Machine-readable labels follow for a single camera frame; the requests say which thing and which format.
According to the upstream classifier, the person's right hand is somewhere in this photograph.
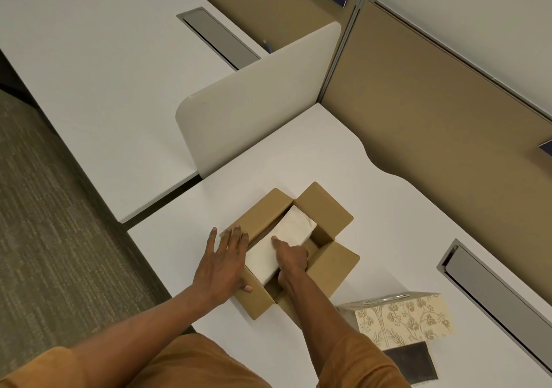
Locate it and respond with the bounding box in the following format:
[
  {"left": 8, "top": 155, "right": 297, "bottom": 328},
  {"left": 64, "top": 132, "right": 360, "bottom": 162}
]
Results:
[{"left": 270, "top": 235, "right": 310, "bottom": 291}]

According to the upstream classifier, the person's left hand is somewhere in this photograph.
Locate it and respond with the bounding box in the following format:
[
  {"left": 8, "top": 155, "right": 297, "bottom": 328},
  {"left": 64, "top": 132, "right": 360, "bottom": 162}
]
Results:
[{"left": 191, "top": 226, "right": 254, "bottom": 306}]

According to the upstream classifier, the white tissue paper stack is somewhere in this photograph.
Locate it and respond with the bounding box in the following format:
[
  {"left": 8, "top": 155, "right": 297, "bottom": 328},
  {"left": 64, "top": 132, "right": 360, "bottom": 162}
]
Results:
[{"left": 244, "top": 204, "right": 319, "bottom": 288}]

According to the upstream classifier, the brown cardboard box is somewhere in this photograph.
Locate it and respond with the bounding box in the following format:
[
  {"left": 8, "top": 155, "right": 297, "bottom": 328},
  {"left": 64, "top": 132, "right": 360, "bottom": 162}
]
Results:
[{"left": 220, "top": 181, "right": 361, "bottom": 321}]

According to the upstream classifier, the cream floral tissue box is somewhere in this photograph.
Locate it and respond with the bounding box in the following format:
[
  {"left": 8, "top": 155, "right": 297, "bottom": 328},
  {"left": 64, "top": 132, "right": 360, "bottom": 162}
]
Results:
[{"left": 336, "top": 290, "right": 457, "bottom": 351}]

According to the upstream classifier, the person's left forearm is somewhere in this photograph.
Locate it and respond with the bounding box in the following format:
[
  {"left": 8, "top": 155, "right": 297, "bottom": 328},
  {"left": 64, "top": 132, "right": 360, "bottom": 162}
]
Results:
[{"left": 68, "top": 279, "right": 227, "bottom": 388}]

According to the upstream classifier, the person's right forearm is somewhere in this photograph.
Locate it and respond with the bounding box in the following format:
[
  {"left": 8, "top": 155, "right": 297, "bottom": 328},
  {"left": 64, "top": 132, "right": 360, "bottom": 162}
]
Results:
[{"left": 278, "top": 269, "right": 361, "bottom": 358}]

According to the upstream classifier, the orange shirt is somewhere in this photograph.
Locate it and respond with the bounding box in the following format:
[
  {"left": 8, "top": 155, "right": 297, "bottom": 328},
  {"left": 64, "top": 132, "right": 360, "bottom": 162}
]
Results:
[{"left": 0, "top": 331, "right": 411, "bottom": 388}]

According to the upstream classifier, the white table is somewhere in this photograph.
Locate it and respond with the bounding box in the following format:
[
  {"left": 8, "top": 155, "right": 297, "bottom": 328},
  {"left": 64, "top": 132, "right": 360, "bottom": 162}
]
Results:
[{"left": 127, "top": 102, "right": 552, "bottom": 388}]

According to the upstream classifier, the dark grey flat panel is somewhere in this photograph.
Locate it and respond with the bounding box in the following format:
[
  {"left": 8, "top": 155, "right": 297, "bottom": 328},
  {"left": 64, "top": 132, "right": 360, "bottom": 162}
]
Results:
[{"left": 381, "top": 341, "right": 439, "bottom": 386}]

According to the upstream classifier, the cream rounded desk divider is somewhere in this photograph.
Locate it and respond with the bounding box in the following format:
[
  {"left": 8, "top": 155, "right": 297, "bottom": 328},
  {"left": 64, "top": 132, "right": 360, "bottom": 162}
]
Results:
[{"left": 175, "top": 21, "right": 342, "bottom": 179}]

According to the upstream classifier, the tan partition panel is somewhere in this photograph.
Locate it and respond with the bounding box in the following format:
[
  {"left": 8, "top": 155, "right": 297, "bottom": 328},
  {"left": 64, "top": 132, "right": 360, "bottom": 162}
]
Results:
[
  {"left": 162, "top": 0, "right": 362, "bottom": 55},
  {"left": 321, "top": 0, "right": 552, "bottom": 306}
]

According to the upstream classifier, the neighbouring white desk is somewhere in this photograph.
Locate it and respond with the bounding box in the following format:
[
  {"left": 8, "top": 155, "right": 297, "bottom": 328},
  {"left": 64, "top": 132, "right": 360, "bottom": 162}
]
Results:
[{"left": 0, "top": 0, "right": 270, "bottom": 225}]

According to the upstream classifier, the grey cable hatch cover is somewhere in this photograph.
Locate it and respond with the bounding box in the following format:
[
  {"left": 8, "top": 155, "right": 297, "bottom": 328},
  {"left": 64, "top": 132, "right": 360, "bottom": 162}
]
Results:
[
  {"left": 436, "top": 239, "right": 552, "bottom": 374},
  {"left": 175, "top": 7, "right": 262, "bottom": 72}
]

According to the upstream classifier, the grey metal partition post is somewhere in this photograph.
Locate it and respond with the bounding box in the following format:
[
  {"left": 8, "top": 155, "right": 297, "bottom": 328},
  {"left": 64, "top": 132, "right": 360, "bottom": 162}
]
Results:
[{"left": 317, "top": 0, "right": 367, "bottom": 104}]

